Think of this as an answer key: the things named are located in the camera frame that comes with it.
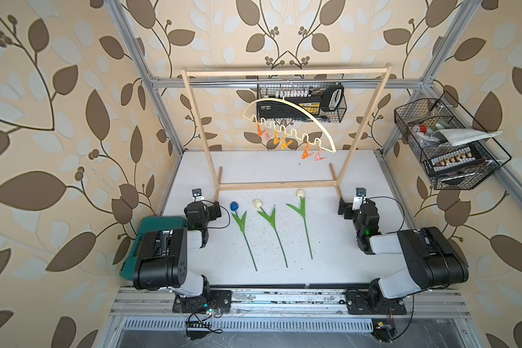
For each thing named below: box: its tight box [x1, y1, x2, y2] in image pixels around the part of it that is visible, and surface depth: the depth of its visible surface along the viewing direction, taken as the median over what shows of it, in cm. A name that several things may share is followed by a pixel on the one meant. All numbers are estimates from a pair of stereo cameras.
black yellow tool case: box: [256, 84, 345, 120], surface depth 85 cm
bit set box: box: [429, 145, 486, 175], surface depth 68 cm
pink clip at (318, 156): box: [314, 147, 327, 161], surface depth 75 cm
